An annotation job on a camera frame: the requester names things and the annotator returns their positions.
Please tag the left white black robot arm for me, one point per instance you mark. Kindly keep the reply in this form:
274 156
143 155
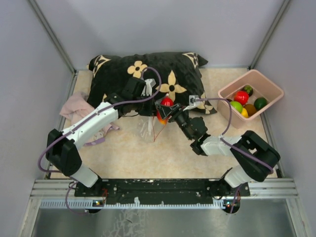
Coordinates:
63 146

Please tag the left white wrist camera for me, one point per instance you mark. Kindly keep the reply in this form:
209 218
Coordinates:
148 88

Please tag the pink purple cloth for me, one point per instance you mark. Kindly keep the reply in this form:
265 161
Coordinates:
76 108

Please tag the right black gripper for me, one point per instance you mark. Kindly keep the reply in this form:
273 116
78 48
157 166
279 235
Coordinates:
176 110

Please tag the light green toy fruit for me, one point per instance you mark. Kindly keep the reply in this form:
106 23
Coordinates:
237 105

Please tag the left aluminium corner post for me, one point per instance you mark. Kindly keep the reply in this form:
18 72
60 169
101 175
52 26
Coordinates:
51 34

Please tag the aluminium corner post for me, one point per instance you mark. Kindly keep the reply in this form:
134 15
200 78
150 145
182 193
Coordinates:
270 32
51 34

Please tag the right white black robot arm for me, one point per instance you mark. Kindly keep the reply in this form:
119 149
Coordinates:
256 158

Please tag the dark green toy lime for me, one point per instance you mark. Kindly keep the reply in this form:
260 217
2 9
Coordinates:
260 102

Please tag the black floral pillow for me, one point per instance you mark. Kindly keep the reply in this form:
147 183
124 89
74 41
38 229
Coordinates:
179 72

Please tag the pink plastic bin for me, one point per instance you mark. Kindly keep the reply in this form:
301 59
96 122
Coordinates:
262 88

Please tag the yellow toy lemon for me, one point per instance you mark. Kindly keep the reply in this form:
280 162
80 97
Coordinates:
244 113

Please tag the right aluminium corner post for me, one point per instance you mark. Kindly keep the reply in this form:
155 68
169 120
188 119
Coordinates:
270 32

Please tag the brown toy fruit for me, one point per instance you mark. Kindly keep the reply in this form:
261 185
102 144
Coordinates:
251 110

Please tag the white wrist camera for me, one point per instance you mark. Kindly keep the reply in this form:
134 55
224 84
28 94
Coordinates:
148 88
193 102

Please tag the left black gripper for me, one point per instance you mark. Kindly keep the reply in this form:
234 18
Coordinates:
152 108

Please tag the red yellow toy mango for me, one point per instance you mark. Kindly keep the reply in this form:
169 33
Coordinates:
166 101

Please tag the clear zip bag orange zipper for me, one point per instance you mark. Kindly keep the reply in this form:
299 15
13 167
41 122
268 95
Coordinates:
149 128

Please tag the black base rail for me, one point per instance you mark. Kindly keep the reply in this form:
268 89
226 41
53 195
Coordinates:
164 192

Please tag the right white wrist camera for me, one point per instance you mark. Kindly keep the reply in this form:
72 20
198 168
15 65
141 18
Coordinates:
193 102

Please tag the red toy apple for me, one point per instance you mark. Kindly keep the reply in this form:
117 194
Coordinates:
241 97

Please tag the dark mangosteen toy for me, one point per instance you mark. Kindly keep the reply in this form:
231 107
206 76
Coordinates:
248 89

